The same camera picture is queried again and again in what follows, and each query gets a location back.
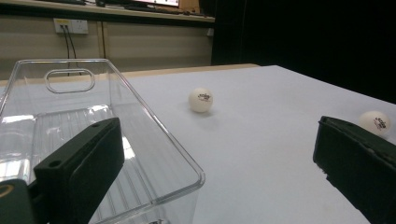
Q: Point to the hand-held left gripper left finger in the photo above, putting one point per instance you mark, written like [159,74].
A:
[81,168]

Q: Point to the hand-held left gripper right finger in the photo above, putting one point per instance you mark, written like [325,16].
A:
[358,161]

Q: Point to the white ping pong ball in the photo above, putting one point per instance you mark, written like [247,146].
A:
[200,100]
[373,122]

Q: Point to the clear plastic box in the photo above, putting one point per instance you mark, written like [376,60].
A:
[162,161]

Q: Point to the black curtain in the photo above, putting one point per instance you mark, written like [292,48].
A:
[305,37]

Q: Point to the wooden counter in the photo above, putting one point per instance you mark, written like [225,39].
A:
[109,12]

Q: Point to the black computer mouse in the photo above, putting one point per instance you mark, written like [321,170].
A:
[100,3]

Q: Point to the black keyboard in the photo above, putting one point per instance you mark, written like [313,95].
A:
[67,2]
[155,9]

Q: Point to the small white wall socket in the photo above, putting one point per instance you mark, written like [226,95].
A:
[210,31]

